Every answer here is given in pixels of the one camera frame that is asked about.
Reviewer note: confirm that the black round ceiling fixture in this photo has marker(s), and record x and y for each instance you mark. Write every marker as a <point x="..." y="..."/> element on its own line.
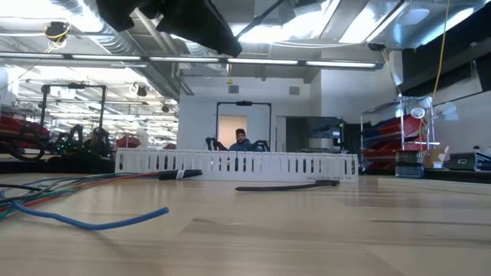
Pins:
<point x="56" y="30"/>

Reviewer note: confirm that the long ceiling light strip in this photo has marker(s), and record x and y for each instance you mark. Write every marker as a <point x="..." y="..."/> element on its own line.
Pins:
<point x="107" y="57"/>

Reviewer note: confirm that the grey wall vent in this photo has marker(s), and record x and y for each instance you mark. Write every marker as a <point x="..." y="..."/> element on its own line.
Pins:
<point x="294" y="90"/>
<point x="233" y="89"/>

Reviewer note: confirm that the red storage bin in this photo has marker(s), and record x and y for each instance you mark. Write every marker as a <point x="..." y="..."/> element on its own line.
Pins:
<point x="15" y="126"/>
<point x="383" y="149"/>
<point x="412" y="124"/>

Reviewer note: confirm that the grey machine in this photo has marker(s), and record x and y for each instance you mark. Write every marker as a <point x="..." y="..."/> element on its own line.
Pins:
<point x="326" y="134"/>

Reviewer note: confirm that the black case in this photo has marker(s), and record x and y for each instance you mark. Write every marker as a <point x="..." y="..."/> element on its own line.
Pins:
<point x="464" y="161"/>

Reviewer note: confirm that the person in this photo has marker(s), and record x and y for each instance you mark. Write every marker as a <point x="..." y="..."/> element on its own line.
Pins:
<point x="240" y="143"/>

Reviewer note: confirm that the cardboard box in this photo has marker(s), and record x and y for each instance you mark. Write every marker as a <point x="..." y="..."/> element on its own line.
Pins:
<point x="431" y="155"/>

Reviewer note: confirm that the black ceiling camera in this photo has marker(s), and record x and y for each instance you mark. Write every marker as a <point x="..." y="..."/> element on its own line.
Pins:
<point x="376" y="46"/>

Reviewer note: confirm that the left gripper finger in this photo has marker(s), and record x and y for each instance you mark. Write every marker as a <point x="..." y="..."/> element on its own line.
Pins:
<point x="199" y="23"/>

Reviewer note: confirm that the background black robot arm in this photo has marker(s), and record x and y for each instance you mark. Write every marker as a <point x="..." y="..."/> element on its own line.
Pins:
<point x="215" y="143"/>
<point x="262" y="145"/>
<point x="96" y="142"/>

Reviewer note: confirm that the black gantry frame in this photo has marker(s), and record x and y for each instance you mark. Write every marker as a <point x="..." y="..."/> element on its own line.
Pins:
<point x="73" y="86"/>

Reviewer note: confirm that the silver ventilation duct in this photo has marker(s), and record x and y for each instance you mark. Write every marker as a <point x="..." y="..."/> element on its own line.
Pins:
<point x="161" y="82"/>

